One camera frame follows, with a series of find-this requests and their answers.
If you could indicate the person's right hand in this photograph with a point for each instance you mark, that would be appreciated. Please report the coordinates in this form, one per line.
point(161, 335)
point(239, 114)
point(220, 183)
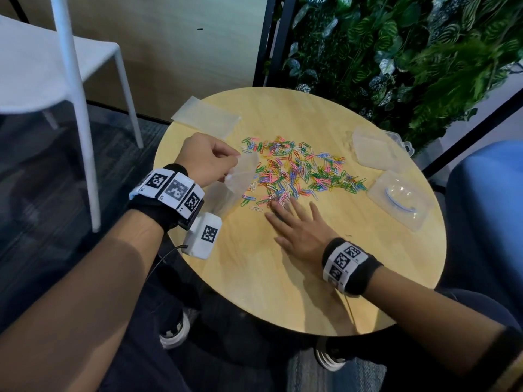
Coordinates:
point(306, 240)

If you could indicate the person's left hand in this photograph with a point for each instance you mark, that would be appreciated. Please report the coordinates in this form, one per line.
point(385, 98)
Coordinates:
point(204, 159)

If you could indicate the translucent plastic bag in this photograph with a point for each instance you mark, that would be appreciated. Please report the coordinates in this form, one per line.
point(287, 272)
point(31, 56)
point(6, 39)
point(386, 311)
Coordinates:
point(241, 175)

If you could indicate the stack of plastic bags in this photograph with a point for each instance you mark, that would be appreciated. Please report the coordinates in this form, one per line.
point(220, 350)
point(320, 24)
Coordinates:
point(206, 117)

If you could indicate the pile of coloured paper clips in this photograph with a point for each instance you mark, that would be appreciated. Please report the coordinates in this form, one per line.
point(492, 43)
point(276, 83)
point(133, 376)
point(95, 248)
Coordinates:
point(302, 167)

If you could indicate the person's left forearm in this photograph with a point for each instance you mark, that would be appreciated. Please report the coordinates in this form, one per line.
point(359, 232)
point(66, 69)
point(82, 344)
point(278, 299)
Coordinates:
point(81, 302)

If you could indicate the round wooden table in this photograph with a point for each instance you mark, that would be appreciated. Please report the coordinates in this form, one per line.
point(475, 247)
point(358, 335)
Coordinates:
point(388, 273)

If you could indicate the person's right shoe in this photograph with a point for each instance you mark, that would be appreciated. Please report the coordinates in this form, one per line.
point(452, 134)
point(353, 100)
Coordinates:
point(329, 359)

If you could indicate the person's shoe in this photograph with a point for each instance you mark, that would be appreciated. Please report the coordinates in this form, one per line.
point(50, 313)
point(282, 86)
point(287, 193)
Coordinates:
point(329, 359)
point(175, 332)

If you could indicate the person's left shoe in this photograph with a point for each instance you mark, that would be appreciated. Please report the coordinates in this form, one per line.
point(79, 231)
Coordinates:
point(175, 332)

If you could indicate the person's dark trousers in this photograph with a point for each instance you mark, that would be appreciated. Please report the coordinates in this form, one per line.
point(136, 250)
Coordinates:
point(482, 310)

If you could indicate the person's right shirt sleeve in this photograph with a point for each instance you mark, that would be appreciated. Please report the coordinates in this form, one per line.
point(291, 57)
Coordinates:
point(502, 363)

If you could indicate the black left wristband with markers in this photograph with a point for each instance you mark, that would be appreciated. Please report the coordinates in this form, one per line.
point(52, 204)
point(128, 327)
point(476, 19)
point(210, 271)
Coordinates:
point(167, 195)

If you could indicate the black wristband with markers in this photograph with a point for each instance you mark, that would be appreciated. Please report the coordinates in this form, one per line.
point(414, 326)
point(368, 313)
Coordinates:
point(351, 267)
point(167, 195)

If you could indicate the black right wristband with markers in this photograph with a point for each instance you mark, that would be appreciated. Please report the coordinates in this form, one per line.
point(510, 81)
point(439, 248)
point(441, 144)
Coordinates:
point(351, 267)

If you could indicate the clear plastic lid blue band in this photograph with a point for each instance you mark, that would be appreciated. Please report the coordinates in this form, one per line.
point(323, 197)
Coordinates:
point(400, 200)

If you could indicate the clear plastic box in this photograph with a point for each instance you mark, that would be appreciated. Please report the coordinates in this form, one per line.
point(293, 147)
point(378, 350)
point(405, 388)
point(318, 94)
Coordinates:
point(378, 151)

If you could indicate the blue armchair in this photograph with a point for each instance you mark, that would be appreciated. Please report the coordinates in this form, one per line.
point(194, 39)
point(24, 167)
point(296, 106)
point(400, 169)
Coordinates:
point(490, 208)

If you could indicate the white chair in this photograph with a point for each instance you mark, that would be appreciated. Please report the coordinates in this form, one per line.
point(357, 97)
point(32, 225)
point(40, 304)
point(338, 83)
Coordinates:
point(32, 65)

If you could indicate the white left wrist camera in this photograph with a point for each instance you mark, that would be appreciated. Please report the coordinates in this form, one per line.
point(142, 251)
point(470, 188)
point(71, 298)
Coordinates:
point(202, 236)

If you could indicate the green plant wall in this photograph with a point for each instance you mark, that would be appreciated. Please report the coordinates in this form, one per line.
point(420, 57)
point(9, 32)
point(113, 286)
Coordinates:
point(408, 57)

